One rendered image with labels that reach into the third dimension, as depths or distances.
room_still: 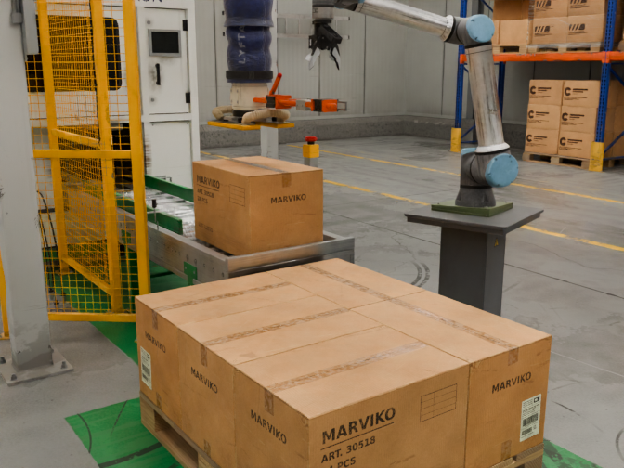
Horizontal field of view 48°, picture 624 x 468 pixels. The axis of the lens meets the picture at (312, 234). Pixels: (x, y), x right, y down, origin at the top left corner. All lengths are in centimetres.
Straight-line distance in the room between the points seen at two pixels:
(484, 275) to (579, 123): 758
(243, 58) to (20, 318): 159
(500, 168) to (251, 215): 111
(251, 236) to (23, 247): 105
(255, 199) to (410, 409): 141
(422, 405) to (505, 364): 36
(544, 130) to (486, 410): 904
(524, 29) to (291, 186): 852
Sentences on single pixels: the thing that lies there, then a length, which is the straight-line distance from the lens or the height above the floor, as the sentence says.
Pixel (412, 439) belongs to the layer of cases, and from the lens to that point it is 216.
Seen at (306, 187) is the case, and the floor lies 87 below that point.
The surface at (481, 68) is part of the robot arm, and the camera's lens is 317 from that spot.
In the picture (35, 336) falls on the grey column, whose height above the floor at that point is 17.
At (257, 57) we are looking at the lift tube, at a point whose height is 146.
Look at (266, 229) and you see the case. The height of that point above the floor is 70.
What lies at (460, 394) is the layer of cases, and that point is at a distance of 224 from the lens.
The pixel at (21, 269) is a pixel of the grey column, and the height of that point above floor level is 51.
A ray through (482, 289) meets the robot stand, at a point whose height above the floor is 41.
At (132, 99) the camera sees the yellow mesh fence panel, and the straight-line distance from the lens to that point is 362.
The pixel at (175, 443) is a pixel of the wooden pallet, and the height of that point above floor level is 2.
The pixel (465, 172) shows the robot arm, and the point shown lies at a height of 94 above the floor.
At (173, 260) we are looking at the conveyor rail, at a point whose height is 47.
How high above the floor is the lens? 142
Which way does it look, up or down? 13 degrees down
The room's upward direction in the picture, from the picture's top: straight up
